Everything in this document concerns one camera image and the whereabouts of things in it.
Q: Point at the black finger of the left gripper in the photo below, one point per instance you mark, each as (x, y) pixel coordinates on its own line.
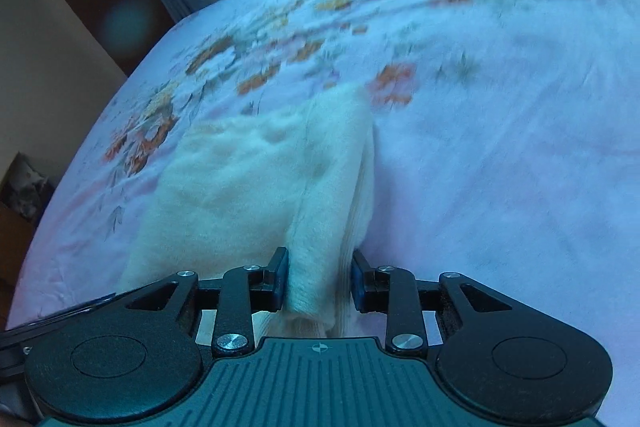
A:
(16, 343)

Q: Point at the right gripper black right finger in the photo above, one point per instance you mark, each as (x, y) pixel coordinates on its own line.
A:
(401, 297)

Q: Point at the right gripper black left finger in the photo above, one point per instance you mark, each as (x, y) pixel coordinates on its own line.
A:
(237, 296)

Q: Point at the cream knitted sweater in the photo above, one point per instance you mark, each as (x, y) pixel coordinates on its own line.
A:
(300, 177)

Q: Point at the grey item on bedside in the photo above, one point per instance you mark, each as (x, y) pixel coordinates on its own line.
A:
(25, 190)

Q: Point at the pink floral bed sheet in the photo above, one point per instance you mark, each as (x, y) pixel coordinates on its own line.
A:
(506, 148)

